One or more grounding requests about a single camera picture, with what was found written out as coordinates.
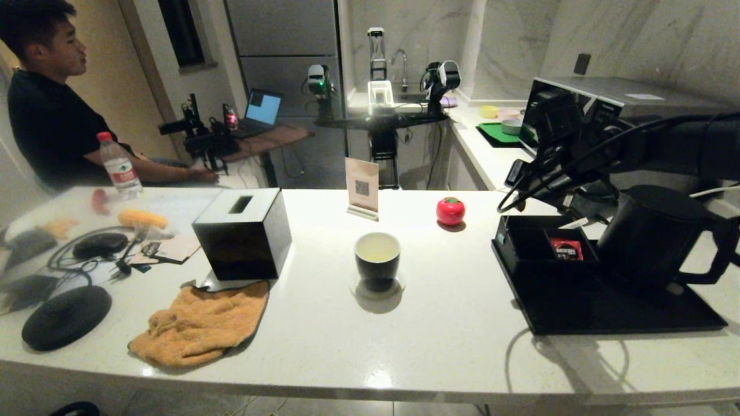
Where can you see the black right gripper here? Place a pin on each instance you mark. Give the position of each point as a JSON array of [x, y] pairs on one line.
[[584, 153]]

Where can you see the black electric kettle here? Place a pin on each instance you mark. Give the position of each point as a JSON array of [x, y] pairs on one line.
[[653, 242]]

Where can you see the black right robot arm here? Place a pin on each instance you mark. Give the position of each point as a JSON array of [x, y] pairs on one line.
[[682, 147]]

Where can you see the grey green bowl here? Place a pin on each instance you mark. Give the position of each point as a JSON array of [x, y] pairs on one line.
[[511, 126]]

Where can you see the dark grey cloth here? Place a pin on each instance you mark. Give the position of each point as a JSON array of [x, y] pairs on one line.
[[584, 208]]

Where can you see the green tray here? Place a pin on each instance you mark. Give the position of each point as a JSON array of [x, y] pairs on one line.
[[491, 140]]

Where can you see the green mat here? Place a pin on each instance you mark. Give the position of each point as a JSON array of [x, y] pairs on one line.
[[499, 132]]

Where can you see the white stick sachet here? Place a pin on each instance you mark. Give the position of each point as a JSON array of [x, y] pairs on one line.
[[575, 223]]

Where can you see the pink bowl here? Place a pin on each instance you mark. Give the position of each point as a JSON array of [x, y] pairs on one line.
[[509, 113]]

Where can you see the white kitchen cabinet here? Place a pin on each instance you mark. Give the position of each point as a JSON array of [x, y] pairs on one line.
[[462, 167]]

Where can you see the red coffee sachet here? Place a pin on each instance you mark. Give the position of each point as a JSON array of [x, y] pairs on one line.
[[566, 249]]

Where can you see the yellow bowl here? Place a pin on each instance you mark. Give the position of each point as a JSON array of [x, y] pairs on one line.
[[489, 111]]

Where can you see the red tomato toy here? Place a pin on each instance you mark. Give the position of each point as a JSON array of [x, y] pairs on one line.
[[451, 211]]

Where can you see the black compartment box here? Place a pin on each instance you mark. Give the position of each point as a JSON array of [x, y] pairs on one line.
[[520, 271]]

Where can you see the purple plate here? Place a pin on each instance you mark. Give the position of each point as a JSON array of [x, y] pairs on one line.
[[448, 102]]

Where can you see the silver microwave oven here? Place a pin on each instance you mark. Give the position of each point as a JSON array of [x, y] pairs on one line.
[[647, 95]]

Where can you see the large black tray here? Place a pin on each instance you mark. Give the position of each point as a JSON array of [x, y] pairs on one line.
[[578, 315]]

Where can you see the beige QR code sign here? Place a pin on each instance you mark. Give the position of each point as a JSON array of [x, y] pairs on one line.
[[362, 185]]

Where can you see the chrome sink faucet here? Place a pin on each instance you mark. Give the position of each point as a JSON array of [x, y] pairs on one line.
[[401, 62]]

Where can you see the black mug white inside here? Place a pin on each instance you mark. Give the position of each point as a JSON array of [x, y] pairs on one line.
[[377, 270]]

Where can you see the tall clear blender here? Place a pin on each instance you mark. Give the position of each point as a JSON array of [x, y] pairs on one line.
[[376, 50]]

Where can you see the grey device green light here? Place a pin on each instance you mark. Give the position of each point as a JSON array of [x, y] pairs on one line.
[[317, 80]]

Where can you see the brown wooden desk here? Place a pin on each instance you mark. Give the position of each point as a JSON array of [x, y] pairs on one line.
[[272, 140]]

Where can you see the open black laptop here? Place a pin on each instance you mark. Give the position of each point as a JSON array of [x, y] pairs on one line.
[[264, 107]]

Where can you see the grey refrigerator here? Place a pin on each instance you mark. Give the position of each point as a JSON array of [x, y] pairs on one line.
[[283, 33]]

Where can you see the black tissue box white lid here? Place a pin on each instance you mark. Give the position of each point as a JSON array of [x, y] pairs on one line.
[[241, 248]]

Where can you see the phone with red screen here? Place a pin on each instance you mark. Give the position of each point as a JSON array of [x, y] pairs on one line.
[[230, 117]]

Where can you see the black teleoperation rig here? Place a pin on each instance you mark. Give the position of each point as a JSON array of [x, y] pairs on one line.
[[202, 141]]

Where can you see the orange fluffy towel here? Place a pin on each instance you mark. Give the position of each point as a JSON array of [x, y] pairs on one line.
[[196, 323]]

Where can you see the brown paper packet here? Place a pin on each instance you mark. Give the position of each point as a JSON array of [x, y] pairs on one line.
[[172, 249]]

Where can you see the dark window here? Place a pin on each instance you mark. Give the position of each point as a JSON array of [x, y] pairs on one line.
[[182, 30]]

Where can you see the clear plastic wrapper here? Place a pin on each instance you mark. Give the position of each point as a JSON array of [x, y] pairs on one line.
[[155, 232]]

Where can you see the yellow corn cob toy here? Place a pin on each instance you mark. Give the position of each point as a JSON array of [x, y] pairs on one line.
[[142, 219]]

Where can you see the small teal card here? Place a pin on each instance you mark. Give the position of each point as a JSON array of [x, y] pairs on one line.
[[141, 268]]

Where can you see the clear water bottle red cap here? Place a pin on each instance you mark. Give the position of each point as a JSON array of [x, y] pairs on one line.
[[119, 169]]

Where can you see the black power plug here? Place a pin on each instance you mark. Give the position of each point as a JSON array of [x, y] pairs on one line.
[[121, 267]]

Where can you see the red chili pepper toy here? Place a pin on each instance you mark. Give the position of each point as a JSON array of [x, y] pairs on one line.
[[100, 201]]

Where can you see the black computer mouse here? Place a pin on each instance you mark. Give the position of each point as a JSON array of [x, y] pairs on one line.
[[100, 245]]

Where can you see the orange hand shaped toy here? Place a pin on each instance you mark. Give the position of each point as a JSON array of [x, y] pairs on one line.
[[58, 229]]

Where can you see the man in black shirt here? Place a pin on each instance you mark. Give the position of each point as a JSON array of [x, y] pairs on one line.
[[52, 127]]

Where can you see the round black kettle base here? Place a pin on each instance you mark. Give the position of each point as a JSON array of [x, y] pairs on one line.
[[66, 318]]

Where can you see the dark grey blurry object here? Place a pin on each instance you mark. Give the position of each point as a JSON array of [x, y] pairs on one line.
[[28, 247]]

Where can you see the dark flat device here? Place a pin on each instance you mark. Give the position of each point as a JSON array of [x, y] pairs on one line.
[[25, 292]]

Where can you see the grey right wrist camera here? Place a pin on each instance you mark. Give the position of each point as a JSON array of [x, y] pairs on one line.
[[555, 112]]

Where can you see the dark wall socket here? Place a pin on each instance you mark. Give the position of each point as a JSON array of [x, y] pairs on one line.
[[582, 63]]

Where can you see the black white camera device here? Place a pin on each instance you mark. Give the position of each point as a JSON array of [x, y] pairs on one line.
[[446, 75]]

